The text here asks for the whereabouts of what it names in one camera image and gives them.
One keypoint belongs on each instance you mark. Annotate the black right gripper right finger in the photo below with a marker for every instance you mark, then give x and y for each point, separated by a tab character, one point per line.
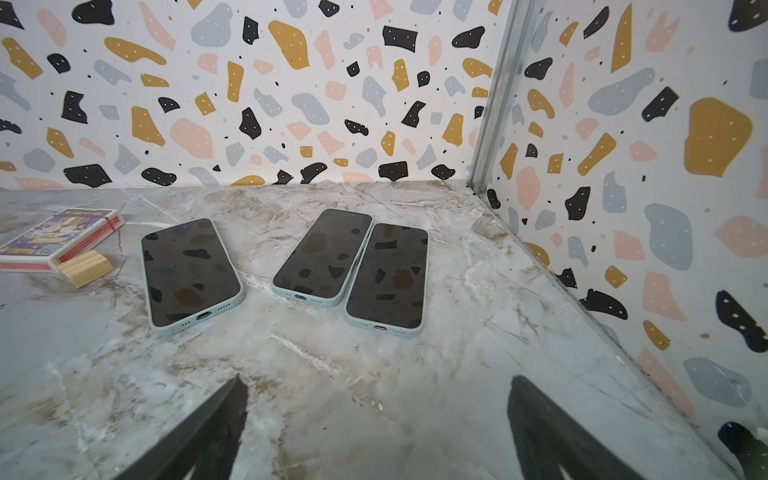
551	445

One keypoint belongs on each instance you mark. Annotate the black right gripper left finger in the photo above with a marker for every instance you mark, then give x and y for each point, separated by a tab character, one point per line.
204	445

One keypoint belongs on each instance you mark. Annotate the phone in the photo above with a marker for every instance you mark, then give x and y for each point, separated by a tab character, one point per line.
389	288
189	276
319	268

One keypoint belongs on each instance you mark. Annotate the small wooden block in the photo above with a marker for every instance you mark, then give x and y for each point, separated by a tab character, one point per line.
85	268

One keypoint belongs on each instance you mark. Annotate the playing card box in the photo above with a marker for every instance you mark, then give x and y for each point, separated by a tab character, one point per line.
60	238

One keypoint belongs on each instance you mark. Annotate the right corner aluminium post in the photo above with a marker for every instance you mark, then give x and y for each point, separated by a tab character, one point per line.
515	43

